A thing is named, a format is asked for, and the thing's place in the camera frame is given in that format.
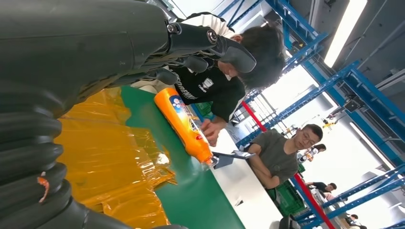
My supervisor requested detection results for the orange detergent bottle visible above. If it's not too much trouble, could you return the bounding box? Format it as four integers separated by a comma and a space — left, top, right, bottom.
153, 87, 220, 169

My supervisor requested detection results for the red metal pole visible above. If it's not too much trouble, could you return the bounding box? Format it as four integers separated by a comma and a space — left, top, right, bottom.
241, 100, 336, 229

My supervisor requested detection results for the white desk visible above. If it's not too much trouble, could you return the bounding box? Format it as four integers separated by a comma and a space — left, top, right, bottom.
190, 104, 284, 229

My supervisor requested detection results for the blue metal shelving rack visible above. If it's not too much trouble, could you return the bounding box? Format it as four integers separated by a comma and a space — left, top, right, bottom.
218, 0, 405, 229

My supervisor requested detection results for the green plastic crate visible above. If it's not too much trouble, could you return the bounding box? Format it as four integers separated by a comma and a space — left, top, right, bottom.
193, 101, 216, 121
266, 180, 306, 217

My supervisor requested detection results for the tablet in dark case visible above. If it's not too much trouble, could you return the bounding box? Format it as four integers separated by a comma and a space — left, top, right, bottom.
212, 150, 256, 170

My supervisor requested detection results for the yellow tape patch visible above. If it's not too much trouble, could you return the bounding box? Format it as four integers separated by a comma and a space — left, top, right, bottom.
54, 87, 178, 229

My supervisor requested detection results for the long ceiling light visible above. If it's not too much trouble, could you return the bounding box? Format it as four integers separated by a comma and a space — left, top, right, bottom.
323, 0, 368, 68

